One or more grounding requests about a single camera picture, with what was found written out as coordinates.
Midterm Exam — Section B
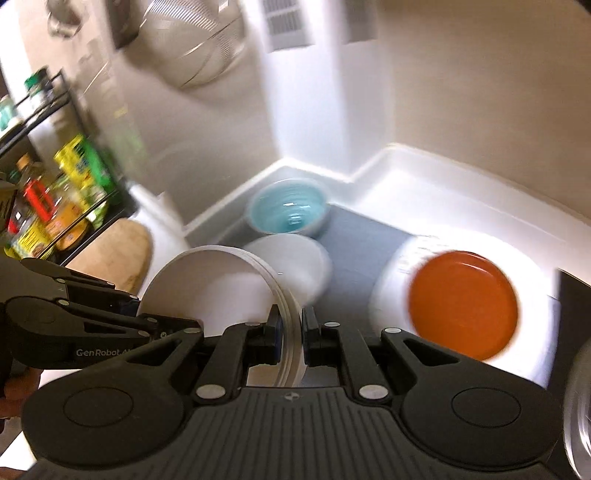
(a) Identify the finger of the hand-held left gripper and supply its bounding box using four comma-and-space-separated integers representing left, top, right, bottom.
4, 296, 203, 343
21, 257, 139, 315

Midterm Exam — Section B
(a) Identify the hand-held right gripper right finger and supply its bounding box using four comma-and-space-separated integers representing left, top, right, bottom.
301, 305, 455, 401

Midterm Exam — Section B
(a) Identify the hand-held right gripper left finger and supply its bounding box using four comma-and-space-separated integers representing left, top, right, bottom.
134, 305, 284, 401

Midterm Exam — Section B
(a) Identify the white bowl blue pattern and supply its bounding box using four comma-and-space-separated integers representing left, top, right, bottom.
242, 234, 333, 306

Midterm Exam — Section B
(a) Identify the cream bowl with print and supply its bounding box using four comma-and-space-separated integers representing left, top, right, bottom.
139, 246, 306, 388

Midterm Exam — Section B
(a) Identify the brown round plate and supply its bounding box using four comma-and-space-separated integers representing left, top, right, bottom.
409, 251, 519, 361

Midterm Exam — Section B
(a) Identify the white floral square plate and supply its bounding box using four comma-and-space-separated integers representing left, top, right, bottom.
369, 233, 556, 389

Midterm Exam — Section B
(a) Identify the person's left hand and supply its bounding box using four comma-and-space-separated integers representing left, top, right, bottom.
0, 369, 42, 418

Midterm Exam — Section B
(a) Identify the wooden cutting board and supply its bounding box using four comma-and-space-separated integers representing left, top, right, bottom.
68, 220, 153, 296

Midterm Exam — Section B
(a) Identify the orange label jar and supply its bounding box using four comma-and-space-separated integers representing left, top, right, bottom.
48, 185, 91, 253

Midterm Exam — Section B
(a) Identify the yellow label sauce bottle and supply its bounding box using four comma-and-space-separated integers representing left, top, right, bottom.
7, 217, 52, 260

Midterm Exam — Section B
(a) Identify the red label bottle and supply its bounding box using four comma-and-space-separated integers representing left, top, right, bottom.
18, 154, 54, 227

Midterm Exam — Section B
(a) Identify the grey dish mat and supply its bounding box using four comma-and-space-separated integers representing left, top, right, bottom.
302, 203, 419, 374

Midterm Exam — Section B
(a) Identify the yellow green packet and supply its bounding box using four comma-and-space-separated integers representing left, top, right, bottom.
54, 135, 116, 228

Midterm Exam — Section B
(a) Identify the light blue bowl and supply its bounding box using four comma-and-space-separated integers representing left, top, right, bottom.
247, 179, 331, 239

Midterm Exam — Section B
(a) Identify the teal jar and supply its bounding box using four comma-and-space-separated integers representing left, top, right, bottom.
0, 97, 20, 133

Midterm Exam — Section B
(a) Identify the green cap spice jar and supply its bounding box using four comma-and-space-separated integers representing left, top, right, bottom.
25, 69, 52, 110

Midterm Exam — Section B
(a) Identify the metal ladle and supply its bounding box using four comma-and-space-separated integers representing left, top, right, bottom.
46, 0, 85, 38

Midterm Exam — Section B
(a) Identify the black glass gas stove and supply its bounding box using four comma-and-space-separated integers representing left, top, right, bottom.
547, 268, 591, 480

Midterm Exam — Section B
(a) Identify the metal stove burner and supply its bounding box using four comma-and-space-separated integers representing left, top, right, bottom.
563, 353, 591, 477

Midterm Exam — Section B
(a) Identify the grey vent grille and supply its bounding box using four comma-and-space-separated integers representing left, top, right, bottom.
342, 0, 376, 42
261, 0, 315, 51

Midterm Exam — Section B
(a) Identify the black wire spice rack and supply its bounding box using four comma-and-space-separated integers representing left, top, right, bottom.
0, 69, 126, 269

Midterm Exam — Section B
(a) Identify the metal wire strainer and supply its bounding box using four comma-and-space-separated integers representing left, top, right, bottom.
139, 0, 253, 89

